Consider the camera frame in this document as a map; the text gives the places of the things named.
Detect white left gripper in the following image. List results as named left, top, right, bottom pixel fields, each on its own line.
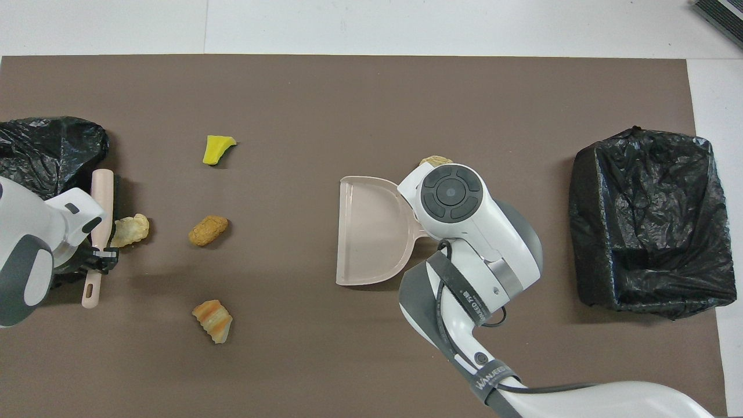
left=44, top=187, right=120, bottom=275

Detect pale cracker piece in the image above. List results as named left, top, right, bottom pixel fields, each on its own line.
left=110, top=214, right=150, bottom=251

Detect beige hand brush black bristles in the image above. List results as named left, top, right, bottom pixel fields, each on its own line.
left=81, top=169, right=122, bottom=309

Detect brown bread roll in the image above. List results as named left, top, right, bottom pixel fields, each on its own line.
left=188, top=215, right=229, bottom=247

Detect striped orange croissant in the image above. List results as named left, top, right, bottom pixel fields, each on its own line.
left=192, top=300, right=233, bottom=344

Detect yellow sponge curved piece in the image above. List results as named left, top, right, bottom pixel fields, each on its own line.
left=203, top=135, right=237, bottom=166

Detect beige plastic dustpan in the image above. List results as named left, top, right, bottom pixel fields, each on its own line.
left=336, top=176, right=431, bottom=286

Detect black bag-lined bin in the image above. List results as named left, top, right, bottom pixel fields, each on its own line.
left=0, top=116, right=110, bottom=289
left=569, top=126, right=738, bottom=320

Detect brown table mat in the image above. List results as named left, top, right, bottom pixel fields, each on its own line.
left=0, top=55, right=727, bottom=418

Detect dark ribbed panel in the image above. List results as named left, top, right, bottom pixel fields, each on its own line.
left=694, top=0, right=743, bottom=50

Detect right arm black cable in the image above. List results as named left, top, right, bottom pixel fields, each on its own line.
left=427, top=238, right=600, bottom=401

